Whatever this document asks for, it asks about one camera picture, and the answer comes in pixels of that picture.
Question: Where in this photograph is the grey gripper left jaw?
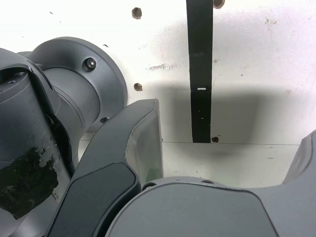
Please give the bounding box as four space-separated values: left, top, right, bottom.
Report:
46 98 164 237

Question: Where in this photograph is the black tape strip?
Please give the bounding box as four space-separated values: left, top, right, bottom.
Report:
186 0 214 144

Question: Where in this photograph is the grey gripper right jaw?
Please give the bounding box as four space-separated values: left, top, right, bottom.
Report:
103 130 316 237

